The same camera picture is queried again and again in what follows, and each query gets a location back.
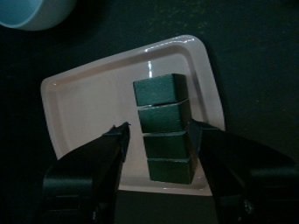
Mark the white rectangular plastic tray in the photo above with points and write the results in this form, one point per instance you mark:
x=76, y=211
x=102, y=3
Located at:
x=90, y=102

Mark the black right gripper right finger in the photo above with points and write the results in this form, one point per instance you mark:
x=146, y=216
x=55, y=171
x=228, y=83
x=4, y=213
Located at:
x=249, y=175

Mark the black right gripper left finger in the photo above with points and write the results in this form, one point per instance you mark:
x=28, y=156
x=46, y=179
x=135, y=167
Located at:
x=83, y=172

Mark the light blue bowl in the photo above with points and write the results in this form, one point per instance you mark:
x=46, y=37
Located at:
x=36, y=13

